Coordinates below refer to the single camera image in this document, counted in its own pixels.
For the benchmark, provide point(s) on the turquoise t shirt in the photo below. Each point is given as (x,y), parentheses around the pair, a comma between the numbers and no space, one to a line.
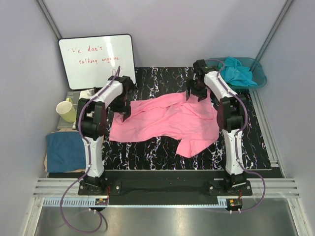
(235,74)

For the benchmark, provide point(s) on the yellow green mug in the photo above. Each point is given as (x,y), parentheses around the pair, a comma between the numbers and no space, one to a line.
(66,110)

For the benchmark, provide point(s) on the white slotted cable duct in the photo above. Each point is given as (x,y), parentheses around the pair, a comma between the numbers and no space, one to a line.
(95,202)

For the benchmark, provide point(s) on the pink t shirt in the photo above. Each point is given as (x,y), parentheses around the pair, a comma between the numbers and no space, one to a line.
(190,121)

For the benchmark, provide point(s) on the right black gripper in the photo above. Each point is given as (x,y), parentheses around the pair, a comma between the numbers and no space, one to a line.
(202,95)

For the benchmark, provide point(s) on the aluminium extrusion rail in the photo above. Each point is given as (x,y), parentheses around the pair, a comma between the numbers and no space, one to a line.
(271,187)

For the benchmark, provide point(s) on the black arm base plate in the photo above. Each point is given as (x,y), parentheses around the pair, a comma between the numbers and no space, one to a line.
(161,197)

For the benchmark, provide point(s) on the folded blue t shirt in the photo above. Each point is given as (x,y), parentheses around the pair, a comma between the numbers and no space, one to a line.
(64,153)

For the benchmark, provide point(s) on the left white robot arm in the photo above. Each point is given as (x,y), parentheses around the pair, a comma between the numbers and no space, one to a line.
(91,125)

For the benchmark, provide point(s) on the white whiteboard black frame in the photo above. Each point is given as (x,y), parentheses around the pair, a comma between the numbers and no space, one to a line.
(90,61)

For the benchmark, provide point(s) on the black marbled table mat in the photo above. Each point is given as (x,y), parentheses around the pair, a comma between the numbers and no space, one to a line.
(160,153)

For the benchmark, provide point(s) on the teal plastic basin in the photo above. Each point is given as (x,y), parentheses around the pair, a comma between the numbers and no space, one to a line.
(255,67)

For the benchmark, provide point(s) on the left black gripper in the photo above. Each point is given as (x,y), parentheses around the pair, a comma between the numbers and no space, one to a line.
(125,110)

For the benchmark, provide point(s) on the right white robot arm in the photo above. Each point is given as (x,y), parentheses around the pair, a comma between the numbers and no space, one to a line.
(232,119)

